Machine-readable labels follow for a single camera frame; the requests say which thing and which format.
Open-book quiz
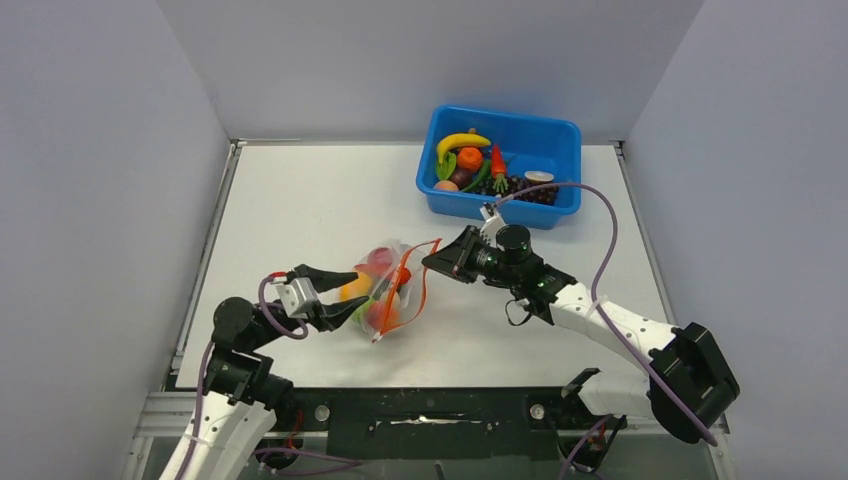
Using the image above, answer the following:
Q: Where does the blue plastic bin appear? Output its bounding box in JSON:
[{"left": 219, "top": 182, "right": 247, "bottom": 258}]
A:
[{"left": 415, "top": 105, "right": 584, "bottom": 231}]

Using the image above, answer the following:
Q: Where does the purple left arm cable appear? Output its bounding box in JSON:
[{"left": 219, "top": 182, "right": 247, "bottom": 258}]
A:
[{"left": 175, "top": 271, "right": 311, "bottom": 480}]

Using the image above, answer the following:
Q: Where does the green toy chili pepper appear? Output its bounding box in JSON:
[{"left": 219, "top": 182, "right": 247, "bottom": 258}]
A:
[{"left": 462, "top": 160, "right": 491, "bottom": 193}]

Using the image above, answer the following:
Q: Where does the orange toy carrot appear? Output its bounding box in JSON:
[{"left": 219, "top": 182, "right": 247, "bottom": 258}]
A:
[{"left": 490, "top": 145, "right": 509, "bottom": 195}]

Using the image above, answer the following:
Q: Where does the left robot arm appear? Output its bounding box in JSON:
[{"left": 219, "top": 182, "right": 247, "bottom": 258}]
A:
[{"left": 161, "top": 265, "right": 368, "bottom": 479}]

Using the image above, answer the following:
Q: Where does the brown white toy mushroom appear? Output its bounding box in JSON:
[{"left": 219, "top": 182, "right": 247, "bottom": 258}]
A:
[{"left": 524, "top": 170, "right": 554, "bottom": 185}]

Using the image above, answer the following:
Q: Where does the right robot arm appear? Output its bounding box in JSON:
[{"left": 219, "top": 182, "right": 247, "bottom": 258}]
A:
[{"left": 422, "top": 225, "right": 740, "bottom": 444}]

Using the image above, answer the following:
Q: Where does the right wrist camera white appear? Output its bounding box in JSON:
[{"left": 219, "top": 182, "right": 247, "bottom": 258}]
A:
[{"left": 480, "top": 203, "right": 506, "bottom": 246}]

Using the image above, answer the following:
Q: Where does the green toy leaf vegetable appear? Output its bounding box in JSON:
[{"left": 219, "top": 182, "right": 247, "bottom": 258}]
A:
[{"left": 436, "top": 151, "right": 457, "bottom": 182}]

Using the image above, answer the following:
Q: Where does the red toy apple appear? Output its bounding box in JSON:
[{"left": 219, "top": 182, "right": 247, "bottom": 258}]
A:
[{"left": 363, "top": 247, "right": 395, "bottom": 276}]

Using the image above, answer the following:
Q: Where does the yellow toy bell pepper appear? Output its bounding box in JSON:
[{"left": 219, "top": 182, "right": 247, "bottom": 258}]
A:
[{"left": 339, "top": 271, "right": 374, "bottom": 301}]

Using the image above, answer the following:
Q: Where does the red toy chili pepper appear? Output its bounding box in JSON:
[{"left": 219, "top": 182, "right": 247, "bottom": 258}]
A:
[{"left": 397, "top": 267, "right": 412, "bottom": 287}]

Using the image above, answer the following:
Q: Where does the purple toy onion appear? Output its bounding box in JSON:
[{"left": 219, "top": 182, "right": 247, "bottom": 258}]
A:
[{"left": 448, "top": 167, "right": 475, "bottom": 191}]

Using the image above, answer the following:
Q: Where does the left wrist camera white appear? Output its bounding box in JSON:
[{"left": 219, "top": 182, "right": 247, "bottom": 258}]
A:
[{"left": 272, "top": 277, "right": 320, "bottom": 320}]

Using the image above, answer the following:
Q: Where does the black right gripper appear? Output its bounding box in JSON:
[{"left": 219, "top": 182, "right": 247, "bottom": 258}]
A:
[{"left": 424, "top": 226, "right": 521, "bottom": 288}]

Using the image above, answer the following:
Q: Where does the dark toy grapes bunch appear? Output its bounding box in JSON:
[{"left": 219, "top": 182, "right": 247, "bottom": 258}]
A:
[{"left": 475, "top": 176, "right": 559, "bottom": 206}]

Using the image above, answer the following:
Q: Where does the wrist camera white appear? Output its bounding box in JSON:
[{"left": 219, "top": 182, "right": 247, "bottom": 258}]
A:
[
  {"left": 480, "top": 203, "right": 506, "bottom": 246},
  {"left": 272, "top": 277, "right": 320, "bottom": 320}
]

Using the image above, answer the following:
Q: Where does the yellow toy banana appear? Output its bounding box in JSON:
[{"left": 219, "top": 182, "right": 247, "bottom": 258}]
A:
[{"left": 436, "top": 132, "right": 492, "bottom": 165}]

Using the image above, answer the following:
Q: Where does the green toy lime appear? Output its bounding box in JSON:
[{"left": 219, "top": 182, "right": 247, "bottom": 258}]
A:
[{"left": 350, "top": 305, "right": 370, "bottom": 328}]

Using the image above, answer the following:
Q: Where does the orange toy tangerine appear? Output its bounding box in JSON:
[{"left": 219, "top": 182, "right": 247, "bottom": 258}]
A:
[{"left": 457, "top": 146, "right": 484, "bottom": 173}]

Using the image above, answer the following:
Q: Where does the clear zip top bag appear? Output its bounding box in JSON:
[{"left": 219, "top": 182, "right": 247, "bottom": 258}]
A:
[{"left": 353, "top": 238, "right": 441, "bottom": 343}]

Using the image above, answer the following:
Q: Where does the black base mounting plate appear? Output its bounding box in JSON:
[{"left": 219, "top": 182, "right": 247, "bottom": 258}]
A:
[{"left": 268, "top": 368, "right": 600, "bottom": 461}]

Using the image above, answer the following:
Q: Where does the toy peach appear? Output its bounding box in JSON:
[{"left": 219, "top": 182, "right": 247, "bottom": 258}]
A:
[{"left": 365, "top": 301, "right": 399, "bottom": 334}]

